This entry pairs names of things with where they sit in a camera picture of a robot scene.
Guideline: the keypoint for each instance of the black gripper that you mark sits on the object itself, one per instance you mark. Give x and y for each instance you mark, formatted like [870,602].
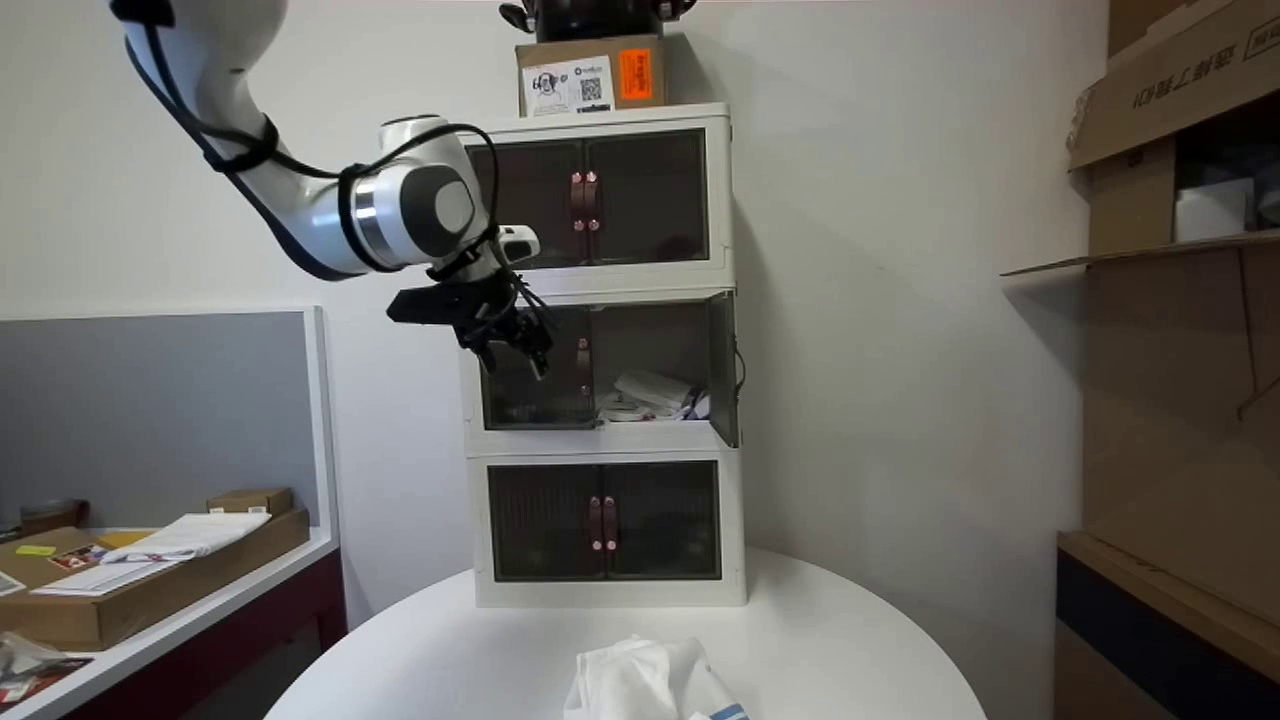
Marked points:
[497,310]

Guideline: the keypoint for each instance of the tinted cabinet door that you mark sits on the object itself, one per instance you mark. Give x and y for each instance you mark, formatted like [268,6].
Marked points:
[722,373]
[542,380]

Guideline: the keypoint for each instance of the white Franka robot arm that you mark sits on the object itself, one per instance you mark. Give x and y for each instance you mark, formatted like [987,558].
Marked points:
[304,201]

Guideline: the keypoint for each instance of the white stacked three-tier cabinet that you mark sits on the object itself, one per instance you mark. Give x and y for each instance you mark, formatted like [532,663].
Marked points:
[607,444]

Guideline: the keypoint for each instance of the white crumpled cloth in cabinet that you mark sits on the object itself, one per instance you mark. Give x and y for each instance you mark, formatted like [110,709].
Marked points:
[651,399]

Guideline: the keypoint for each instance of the cardboard box with orange sticker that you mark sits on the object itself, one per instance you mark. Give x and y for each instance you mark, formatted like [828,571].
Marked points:
[607,72]

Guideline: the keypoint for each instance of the small brown cardboard box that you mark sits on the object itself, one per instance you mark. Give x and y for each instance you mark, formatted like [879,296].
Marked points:
[251,497]

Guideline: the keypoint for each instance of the black device on box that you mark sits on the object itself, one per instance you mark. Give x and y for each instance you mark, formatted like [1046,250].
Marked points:
[593,16]

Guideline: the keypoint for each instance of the white plastic bag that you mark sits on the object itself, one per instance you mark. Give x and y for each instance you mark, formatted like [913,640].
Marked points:
[645,682]

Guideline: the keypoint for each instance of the grey partition panel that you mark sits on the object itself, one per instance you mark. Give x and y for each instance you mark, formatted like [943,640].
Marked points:
[146,414]

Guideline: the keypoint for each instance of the white paper sheets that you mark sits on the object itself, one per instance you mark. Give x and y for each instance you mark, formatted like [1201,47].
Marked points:
[154,549]

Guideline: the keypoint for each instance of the white side desk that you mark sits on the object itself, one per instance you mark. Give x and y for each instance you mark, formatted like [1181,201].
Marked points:
[202,626]

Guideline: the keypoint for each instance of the flat open cardboard box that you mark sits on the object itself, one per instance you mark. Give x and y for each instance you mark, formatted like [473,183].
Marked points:
[123,592]

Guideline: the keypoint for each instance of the dark object on desk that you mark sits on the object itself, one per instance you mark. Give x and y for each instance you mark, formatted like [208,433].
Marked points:
[51,512]

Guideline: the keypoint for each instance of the wooden shelf unit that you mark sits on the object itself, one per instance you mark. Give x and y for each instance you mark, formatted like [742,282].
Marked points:
[1173,440]

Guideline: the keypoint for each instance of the white item on shelf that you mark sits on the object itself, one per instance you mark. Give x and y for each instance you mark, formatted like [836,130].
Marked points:
[1212,208]

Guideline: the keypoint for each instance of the large printed cardboard box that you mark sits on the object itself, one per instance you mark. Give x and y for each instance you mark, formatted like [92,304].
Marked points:
[1173,72]

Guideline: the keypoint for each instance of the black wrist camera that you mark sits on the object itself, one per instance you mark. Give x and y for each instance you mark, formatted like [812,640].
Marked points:
[420,304]

